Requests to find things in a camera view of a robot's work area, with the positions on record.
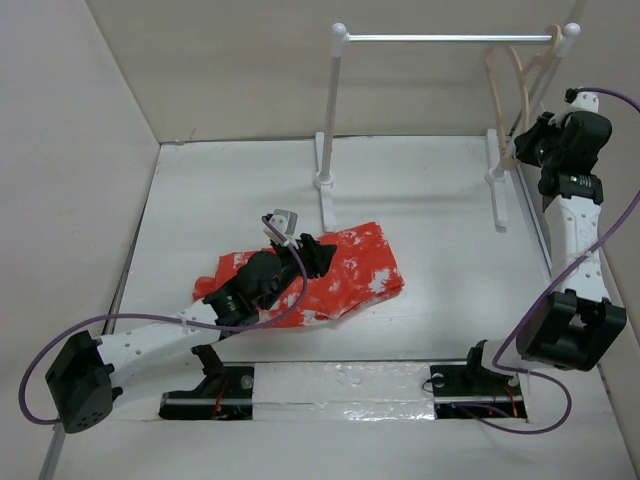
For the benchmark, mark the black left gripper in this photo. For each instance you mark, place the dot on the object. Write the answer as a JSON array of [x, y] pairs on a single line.
[[315, 255]]

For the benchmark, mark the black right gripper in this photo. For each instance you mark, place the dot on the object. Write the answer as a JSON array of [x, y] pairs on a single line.
[[526, 145]]

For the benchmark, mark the red white patterned trousers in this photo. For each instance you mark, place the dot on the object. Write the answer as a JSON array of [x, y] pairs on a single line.
[[363, 272]]

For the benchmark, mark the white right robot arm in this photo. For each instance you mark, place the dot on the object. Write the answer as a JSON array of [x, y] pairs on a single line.
[[574, 322]]

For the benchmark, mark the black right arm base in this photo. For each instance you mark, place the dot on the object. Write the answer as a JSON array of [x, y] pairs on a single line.
[[465, 390]]

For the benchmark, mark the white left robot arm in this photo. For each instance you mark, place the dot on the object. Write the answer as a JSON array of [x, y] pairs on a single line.
[[90, 374]]

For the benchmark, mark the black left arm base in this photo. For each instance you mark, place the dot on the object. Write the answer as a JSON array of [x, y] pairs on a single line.
[[224, 394]]

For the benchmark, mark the white clothes rack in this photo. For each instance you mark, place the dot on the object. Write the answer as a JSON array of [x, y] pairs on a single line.
[[535, 58]]

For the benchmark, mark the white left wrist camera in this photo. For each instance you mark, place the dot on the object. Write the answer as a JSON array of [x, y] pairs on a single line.
[[280, 227]]

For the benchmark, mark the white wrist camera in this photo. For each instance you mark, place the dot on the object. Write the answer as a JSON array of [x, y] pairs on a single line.
[[280, 227], [577, 101]]

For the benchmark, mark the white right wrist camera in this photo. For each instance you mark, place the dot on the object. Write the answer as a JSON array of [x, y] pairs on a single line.
[[577, 101]]

